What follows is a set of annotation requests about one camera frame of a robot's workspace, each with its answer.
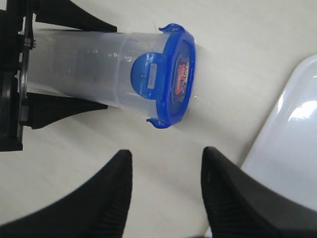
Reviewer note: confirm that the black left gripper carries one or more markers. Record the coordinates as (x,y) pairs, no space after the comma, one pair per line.
(18,108)

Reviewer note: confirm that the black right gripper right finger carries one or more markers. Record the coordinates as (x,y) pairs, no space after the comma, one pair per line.
(238,206)

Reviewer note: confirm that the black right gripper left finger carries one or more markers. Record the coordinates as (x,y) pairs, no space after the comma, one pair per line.
(97,209)

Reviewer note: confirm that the white plastic tray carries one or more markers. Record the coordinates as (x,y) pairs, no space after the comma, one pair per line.
(283,157)

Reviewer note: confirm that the blue container lid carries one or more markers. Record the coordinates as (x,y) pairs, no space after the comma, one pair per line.
(167,77)

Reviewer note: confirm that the clear plastic container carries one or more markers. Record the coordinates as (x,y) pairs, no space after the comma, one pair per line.
(124,70)

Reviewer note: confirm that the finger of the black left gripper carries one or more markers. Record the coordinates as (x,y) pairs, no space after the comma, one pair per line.
(66,13)

